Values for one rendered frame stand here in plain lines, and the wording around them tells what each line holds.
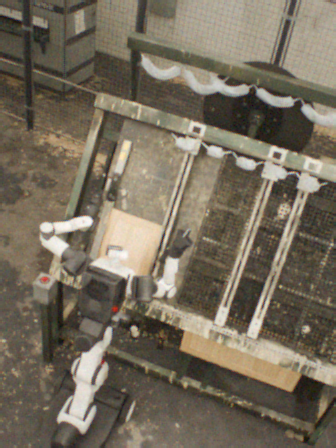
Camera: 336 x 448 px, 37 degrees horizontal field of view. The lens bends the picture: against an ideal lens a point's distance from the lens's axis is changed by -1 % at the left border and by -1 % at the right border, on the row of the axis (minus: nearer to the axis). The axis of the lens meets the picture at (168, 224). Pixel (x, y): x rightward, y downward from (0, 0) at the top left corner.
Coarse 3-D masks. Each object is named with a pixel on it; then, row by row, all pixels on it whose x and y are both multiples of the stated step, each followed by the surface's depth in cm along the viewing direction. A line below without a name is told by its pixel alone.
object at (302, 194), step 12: (312, 180) 299; (300, 192) 314; (312, 192) 309; (300, 204) 317; (288, 228) 318; (288, 240) 319; (276, 252) 327; (276, 264) 324; (276, 276) 322; (264, 288) 324; (264, 300) 329; (264, 312) 326; (252, 324) 328; (252, 336) 329
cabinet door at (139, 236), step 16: (112, 208) 347; (112, 224) 348; (128, 224) 346; (144, 224) 343; (112, 240) 350; (128, 240) 347; (144, 240) 345; (128, 256) 348; (144, 256) 345; (144, 272) 346
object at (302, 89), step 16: (128, 48) 354; (144, 48) 350; (160, 48) 346; (176, 48) 342; (192, 48) 345; (192, 64) 345; (208, 64) 341; (224, 64) 337; (240, 64) 336; (240, 80) 339; (256, 80) 336; (272, 80) 332; (288, 80) 329; (304, 80) 332; (304, 96) 330; (320, 96) 327; (256, 128) 360; (224, 224) 386
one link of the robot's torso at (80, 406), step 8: (72, 368) 326; (104, 368) 328; (80, 384) 333; (88, 384) 331; (96, 384) 324; (80, 392) 334; (88, 392) 332; (72, 400) 340; (80, 400) 335; (88, 400) 334; (72, 408) 337; (80, 408) 336; (88, 408) 337; (80, 416) 336
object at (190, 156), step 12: (192, 156) 327; (192, 168) 334; (180, 180) 331; (180, 192) 331; (180, 204) 338; (168, 216) 334; (168, 228) 335; (168, 240) 340; (156, 252) 338; (156, 264) 339; (156, 276) 343
